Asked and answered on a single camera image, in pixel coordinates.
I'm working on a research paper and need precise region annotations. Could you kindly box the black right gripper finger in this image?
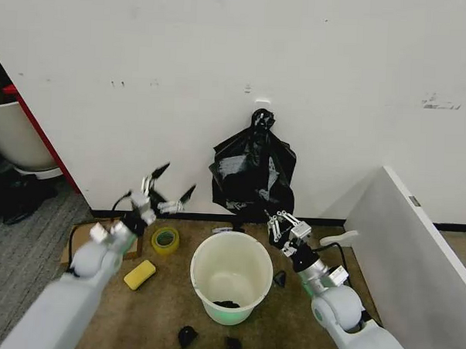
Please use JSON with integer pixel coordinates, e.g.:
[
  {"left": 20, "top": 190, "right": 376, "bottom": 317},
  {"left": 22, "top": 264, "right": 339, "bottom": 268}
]
[
  {"left": 264, "top": 208, "right": 301, "bottom": 240},
  {"left": 267, "top": 229, "right": 298, "bottom": 259}
]

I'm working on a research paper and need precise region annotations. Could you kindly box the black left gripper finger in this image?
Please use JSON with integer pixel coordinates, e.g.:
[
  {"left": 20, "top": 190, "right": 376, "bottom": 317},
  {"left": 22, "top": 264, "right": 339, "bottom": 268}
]
[
  {"left": 140, "top": 161, "right": 172, "bottom": 194},
  {"left": 156, "top": 182, "right": 198, "bottom": 216}
]

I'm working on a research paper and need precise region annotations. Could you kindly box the white round trash bin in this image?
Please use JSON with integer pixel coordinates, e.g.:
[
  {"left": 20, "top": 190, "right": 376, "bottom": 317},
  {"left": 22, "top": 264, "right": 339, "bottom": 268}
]
[{"left": 187, "top": 230, "right": 276, "bottom": 327}]

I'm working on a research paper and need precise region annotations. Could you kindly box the black plastic garbage bag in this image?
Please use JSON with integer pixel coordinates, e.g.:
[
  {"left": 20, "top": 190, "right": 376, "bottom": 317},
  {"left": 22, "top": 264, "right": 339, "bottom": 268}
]
[{"left": 205, "top": 106, "right": 301, "bottom": 235}]

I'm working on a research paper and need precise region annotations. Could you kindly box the black scrap in bin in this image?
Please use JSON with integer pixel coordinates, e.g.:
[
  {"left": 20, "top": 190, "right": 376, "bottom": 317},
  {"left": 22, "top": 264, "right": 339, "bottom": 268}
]
[{"left": 211, "top": 296, "right": 243, "bottom": 310}]

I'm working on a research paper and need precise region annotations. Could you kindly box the yellow tape roll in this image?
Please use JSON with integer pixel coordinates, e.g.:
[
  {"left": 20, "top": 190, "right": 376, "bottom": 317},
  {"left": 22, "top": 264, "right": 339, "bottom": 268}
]
[{"left": 150, "top": 226, "right": 181, "bottom": 257}]

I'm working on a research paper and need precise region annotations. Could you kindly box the white curved plastic piece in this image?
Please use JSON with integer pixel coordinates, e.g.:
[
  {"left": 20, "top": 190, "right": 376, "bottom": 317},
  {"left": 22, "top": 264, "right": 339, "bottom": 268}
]
[{"left": 319, "top": 228, "right": 360, "bottom": 249}]

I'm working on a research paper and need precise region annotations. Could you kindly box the yellow sponge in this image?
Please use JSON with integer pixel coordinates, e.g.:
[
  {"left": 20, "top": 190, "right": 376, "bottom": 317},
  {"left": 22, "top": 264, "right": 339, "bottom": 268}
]
[{"left": 123, "top": 258, "right": 158, "bottom": 293}]

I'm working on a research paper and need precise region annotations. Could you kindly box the flat brown cardboard piece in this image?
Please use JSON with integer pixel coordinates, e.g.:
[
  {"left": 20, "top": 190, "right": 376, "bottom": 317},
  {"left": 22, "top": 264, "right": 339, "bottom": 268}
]
[{"left": 60, "top": 221, "right": 144, "bottom": 269}]

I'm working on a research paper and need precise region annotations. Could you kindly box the white board panel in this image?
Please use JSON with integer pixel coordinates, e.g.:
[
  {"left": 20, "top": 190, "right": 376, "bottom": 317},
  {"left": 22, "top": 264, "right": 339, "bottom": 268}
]
[{"left": 338, "top": 163, "right": 466, "bottom": 349}]

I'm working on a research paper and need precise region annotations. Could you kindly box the white pot saucer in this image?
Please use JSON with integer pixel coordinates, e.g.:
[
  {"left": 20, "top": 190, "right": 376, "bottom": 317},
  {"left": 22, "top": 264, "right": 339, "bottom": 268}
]
[{"left": 14, "top": 164, "right": 64, "bottom": 181}]

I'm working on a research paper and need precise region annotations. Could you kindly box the black clutter pile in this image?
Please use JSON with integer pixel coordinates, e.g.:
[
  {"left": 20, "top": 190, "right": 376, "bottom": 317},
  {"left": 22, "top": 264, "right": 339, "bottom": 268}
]
[{"left": 0, "top": 141, "right": 61, "bottom": 229}]

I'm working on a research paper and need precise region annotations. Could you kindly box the white plant pot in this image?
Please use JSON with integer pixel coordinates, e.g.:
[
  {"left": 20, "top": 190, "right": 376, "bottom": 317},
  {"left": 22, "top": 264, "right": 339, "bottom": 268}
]
[{"left": 0, "top": 99, "right": 61, "bottom": 172}]

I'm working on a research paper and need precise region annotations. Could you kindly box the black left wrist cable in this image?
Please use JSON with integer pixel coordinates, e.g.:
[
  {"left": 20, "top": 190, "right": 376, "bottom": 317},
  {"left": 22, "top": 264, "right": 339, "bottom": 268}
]
[{"left": 111, "top": 190, "right": 132, "bottom": 217}]

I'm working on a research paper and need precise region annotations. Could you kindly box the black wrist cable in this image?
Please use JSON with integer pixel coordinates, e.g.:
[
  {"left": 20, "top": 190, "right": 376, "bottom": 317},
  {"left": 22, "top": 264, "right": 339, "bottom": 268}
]
[
  {"left": 316, "top": 242, "right": 353, "bottom": 283},
  {"left": 111, "top": 190, "right": 132, "bottom": 217}
]

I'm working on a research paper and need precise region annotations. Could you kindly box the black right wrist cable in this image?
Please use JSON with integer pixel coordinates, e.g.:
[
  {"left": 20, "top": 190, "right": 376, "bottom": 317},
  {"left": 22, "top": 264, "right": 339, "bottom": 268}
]
[{"left": 316, "top": 242, "right": 353, "bottom": 283}]

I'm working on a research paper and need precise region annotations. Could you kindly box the red wall edge strip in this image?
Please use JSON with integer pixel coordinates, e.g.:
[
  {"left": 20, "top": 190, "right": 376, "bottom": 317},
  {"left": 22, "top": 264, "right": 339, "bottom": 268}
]
[{"left": 7, "top": 83, "right": 87, "bottom": 194}]

